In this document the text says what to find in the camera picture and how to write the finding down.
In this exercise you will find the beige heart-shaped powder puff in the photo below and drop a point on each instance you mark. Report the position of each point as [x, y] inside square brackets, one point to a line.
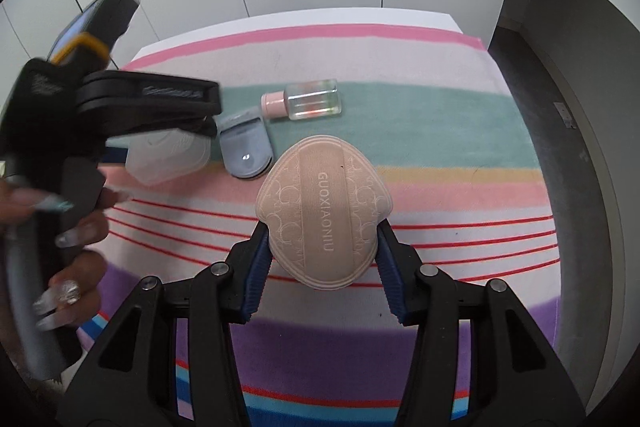
[322, 203]

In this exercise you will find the grey-blue small case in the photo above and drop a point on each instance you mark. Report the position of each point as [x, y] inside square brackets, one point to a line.
[244, 143]

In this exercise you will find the clear bottle with pink cap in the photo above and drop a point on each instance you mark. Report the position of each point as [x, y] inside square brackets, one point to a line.
[301, 101]

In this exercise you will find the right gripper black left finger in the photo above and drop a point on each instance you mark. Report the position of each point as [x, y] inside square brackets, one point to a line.
[129, 376]

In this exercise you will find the clear plastic puff case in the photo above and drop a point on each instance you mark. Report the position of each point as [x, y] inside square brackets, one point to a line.
[160, 156]

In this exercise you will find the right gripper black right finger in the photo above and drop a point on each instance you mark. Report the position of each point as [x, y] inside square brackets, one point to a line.
[516, 378]

